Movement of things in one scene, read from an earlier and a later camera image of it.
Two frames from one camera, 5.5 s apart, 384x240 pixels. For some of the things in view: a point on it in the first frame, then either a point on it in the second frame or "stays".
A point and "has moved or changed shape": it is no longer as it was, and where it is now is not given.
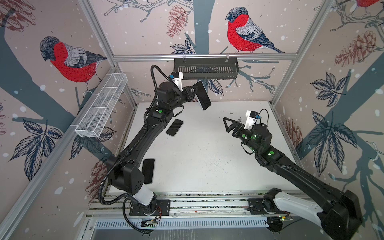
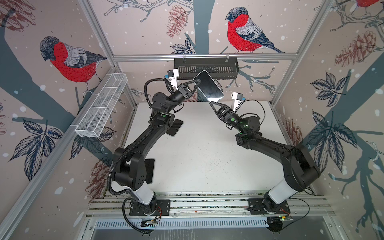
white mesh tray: x=101 y=105 stays
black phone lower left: x=147 y=170 stays
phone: x=202 y=95 has moved or changed shape
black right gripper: x=236 y=125 -> x=228 y=115
